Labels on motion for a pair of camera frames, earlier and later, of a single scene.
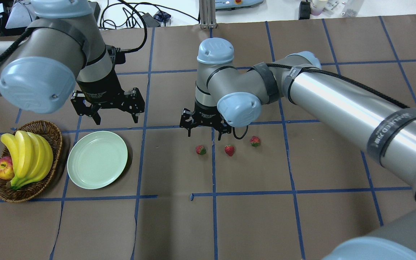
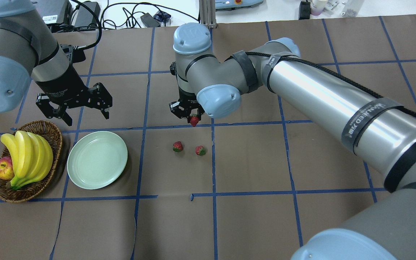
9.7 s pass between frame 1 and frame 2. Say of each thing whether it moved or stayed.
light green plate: stayed
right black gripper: moved
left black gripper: moved
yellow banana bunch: stayed
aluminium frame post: stayed
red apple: stayed
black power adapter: stayed
